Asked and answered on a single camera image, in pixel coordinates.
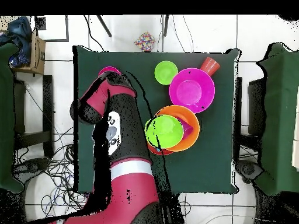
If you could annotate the large green bowl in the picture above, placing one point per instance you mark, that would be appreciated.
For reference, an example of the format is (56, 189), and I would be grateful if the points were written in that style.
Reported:
(168, 130)

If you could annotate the red-orange cup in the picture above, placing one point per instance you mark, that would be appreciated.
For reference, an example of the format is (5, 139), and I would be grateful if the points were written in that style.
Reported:
(210, 66)

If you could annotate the black metal frame stand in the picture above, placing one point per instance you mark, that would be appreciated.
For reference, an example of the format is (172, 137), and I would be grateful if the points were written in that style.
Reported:
(257, 107)
(48, 116)

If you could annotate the dark green table cloth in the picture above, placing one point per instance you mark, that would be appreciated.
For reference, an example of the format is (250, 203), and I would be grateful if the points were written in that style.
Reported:
(198, 168)

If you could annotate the thin black square frame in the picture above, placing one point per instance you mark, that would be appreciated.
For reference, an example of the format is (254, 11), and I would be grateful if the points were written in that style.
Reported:
(56, 40)

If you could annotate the brown cardboard box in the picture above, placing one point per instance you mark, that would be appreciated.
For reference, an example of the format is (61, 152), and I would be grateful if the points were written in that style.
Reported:
(38, 58)

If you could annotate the purple cup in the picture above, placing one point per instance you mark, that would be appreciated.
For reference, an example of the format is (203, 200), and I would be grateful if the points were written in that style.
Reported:
(188, 129)

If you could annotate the black pedestal leg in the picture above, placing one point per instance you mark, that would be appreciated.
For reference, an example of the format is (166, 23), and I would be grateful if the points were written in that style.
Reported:
(247, 169)
(30, 166)

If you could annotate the small green bowl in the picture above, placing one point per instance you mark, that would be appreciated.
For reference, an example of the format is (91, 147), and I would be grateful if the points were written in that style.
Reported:
(166, 72)

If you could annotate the colourful patterned box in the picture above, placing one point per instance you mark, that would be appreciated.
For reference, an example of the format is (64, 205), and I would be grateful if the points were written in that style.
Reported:
(144, 42)

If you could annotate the green cloth covered side table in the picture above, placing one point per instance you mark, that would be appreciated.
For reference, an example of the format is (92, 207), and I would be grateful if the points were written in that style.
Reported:
(5, 116)
(280, 116)

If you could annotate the large orange bowl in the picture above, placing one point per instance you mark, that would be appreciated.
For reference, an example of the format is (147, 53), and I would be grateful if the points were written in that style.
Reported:
(191, 116)

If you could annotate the red-orange bowl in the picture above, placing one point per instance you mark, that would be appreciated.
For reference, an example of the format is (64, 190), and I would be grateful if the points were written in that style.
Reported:
(158, 151)

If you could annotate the black tripod leg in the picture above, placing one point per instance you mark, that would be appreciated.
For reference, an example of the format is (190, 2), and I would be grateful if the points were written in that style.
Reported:
(104, 26)
(165, 25)

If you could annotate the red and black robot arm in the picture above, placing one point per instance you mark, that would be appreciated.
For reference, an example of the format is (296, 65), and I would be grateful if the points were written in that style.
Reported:
(130, 186)

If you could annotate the large pink bowl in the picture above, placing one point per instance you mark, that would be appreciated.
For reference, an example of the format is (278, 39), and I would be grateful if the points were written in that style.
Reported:
(191, 89)

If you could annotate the small pink bowl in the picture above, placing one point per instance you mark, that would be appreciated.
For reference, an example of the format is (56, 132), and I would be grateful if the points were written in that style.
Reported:
(108, 69)

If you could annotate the blue cloth bundle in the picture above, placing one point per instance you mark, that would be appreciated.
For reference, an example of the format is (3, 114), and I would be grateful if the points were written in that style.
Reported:
(19, 30)

